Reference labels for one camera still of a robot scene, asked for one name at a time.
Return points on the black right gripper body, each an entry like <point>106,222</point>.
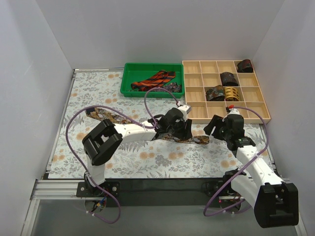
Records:
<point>215,127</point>

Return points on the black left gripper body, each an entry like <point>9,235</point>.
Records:
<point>182,129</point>

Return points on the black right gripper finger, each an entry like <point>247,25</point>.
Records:
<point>216,121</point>
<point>218,133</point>

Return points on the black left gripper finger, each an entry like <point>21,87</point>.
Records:
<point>186,132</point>
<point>167,137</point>

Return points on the brown cat print tie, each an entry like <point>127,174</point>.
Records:
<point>101,114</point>

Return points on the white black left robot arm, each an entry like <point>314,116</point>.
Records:
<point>102,142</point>

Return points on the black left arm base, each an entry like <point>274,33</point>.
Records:
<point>84,189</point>

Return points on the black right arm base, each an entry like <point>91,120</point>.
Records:
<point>210,187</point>

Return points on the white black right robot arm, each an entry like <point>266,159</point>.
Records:
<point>274,201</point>

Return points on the rolled green brown tie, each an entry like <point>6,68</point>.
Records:
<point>215,93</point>

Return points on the rolled yellow black tie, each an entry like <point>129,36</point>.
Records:
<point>231,94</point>

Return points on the wooden compartment organizer box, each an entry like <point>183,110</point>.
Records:
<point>213,85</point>

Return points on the dark blue patterned tie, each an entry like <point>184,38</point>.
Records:
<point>171,87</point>

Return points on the rolled dark floral tie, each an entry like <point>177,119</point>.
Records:
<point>228,79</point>

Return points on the orange navy striped tie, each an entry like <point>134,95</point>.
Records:
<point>159,79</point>

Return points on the rolled dark red tie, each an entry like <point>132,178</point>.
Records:
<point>245,66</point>

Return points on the green plastic tray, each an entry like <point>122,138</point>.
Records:
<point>138,78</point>

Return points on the floral print table mat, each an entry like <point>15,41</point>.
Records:
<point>140,159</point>

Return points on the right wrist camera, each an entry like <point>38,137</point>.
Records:
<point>231,110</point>

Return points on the aluminium frame rail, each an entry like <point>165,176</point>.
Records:
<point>66,188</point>

